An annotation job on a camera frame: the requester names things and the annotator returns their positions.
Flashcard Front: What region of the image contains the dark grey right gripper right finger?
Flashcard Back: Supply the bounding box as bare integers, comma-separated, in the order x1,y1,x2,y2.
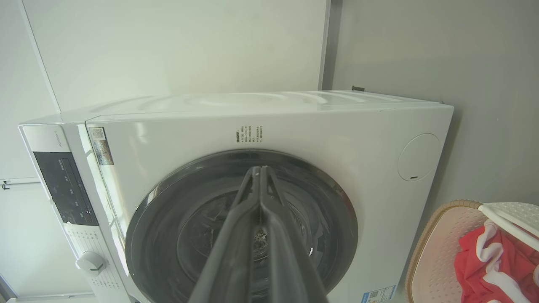
260,166,329,303

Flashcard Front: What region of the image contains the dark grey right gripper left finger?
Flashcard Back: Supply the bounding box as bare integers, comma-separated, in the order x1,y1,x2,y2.
188,166,261,303

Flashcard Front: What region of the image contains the beige perforated laundry basket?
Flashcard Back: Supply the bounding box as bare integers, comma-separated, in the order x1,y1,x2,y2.
405,200,539,303

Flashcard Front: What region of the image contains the round dark glass washer door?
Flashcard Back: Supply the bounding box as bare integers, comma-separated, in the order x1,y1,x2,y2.
125,149,359,303

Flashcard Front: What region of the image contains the blue energy label sticker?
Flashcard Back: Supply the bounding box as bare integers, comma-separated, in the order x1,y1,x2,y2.
363,285,397,303

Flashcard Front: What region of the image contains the black printed text label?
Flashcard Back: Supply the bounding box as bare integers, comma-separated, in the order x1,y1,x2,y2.
236,125,264,144

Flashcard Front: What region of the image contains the white front-load washing machine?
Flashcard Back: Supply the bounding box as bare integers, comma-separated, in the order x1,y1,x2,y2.
18,90,454,303

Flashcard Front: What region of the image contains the white washer dial knob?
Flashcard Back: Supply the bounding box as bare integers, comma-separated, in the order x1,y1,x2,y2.
76,251,107,277

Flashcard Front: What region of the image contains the round white filter cover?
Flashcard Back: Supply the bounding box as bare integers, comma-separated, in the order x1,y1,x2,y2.
398,133,440,182

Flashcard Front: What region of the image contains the silver rectangular sticker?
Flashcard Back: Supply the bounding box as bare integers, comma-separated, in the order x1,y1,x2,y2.
88,128,115,166

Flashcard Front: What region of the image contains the black washer control panel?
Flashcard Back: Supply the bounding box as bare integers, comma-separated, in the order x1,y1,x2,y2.
34,151,99,226

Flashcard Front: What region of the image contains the red and white garment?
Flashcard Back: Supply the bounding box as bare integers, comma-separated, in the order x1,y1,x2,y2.
454,219,539,303

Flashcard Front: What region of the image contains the white rail with black clip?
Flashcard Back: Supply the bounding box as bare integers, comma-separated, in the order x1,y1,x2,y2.
0,177,41,190

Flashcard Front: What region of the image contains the grey partition post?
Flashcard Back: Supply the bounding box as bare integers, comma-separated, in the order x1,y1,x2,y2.
319,0,342,91

